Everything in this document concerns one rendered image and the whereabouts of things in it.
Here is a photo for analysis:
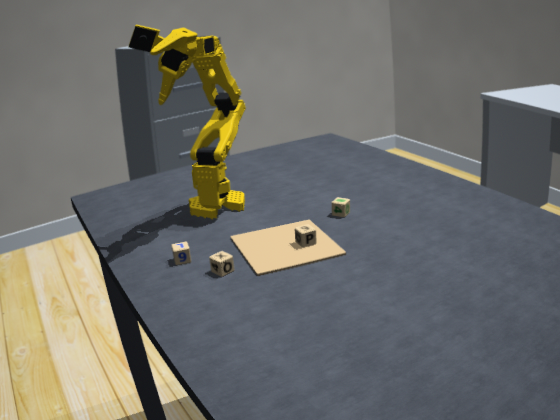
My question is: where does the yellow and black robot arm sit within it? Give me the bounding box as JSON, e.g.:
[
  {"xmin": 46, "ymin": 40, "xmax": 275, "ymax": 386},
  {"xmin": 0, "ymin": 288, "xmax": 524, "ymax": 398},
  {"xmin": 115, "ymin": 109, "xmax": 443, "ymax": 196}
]
[{"xmin": 189, "ymin": 36, "xmax": 246, "ymax": 219}]

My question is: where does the tan flat mat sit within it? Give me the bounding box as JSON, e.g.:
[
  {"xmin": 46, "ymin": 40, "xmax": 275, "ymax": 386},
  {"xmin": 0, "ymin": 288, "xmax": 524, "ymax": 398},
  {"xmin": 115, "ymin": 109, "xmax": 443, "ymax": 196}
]
[{"xmin": 230, "ymin": 220, "xmax": 346, "ymax": 276}]

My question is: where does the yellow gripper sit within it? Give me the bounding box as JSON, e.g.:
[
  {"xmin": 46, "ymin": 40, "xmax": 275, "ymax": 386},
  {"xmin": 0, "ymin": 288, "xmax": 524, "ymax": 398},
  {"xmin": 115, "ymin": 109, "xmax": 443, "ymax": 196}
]
[{"xmin": 129, "ymin": 25, "xmax": 197, "ymax": 105}]

